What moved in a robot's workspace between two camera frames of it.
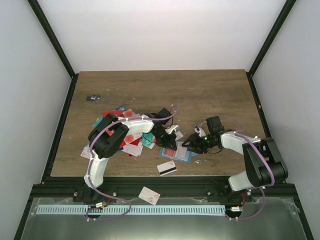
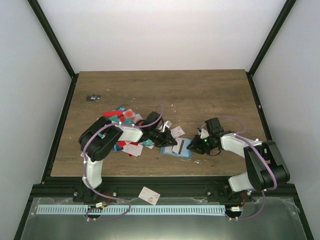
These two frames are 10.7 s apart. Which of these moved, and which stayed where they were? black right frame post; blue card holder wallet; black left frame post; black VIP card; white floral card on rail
Moved: blue card holder wallet
Stayed: black left frame post; black right frame post; black VIP card; white floral card on rail
